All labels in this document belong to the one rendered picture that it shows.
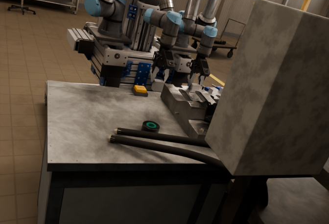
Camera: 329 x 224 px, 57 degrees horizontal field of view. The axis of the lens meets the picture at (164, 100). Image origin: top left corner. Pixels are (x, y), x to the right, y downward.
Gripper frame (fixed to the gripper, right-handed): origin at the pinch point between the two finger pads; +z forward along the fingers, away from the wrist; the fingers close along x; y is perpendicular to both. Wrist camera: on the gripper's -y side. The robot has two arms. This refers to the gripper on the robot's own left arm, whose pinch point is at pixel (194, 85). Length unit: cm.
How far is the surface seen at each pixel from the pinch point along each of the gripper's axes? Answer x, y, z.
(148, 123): 39, -36, 7
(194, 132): 19.1, -44.5, 5.7
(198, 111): 15.1, -35.4, -0.6
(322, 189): -33, -77, 12
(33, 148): 84, 60, 90
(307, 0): -356, 307, -76
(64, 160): 76, -59, 11
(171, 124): 24.1, -29.8, 10.5
